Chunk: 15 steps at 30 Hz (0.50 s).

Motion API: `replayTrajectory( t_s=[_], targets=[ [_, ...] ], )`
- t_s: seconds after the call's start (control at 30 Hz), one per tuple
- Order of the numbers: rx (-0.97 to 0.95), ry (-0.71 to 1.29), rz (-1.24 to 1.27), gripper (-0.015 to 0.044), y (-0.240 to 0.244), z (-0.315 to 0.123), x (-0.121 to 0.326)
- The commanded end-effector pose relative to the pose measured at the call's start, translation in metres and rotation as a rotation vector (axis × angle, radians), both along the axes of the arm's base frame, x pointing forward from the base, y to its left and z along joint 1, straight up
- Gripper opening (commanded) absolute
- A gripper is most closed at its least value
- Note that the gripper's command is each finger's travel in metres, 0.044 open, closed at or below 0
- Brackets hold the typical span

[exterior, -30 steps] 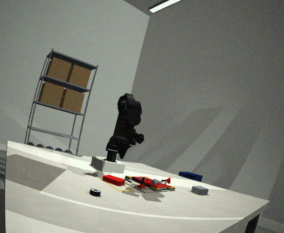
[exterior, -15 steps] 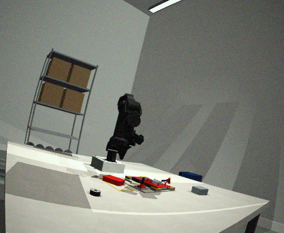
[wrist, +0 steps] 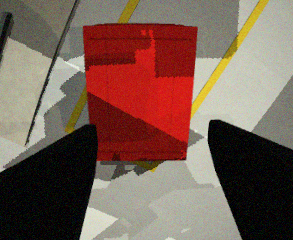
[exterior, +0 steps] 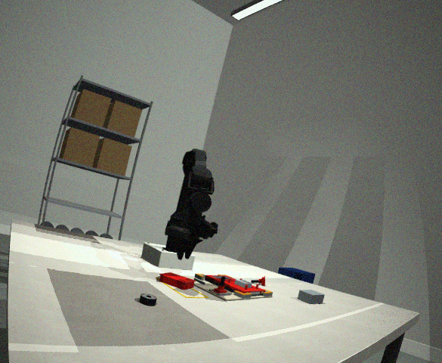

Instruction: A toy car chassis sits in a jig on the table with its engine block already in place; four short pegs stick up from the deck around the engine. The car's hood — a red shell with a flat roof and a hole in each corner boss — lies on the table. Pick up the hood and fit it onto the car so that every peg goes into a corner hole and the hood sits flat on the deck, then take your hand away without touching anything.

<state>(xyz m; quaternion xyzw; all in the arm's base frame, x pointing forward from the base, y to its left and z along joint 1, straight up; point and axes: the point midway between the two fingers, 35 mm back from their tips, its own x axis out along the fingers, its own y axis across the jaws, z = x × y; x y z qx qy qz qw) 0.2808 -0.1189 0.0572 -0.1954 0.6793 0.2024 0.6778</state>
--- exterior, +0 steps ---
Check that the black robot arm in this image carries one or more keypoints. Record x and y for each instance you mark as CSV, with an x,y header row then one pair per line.
x,y
197,185

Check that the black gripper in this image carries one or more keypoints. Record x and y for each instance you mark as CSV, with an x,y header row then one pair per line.
x,y
184,237

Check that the black rubber tyre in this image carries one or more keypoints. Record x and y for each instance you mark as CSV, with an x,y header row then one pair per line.
x,y
148,300

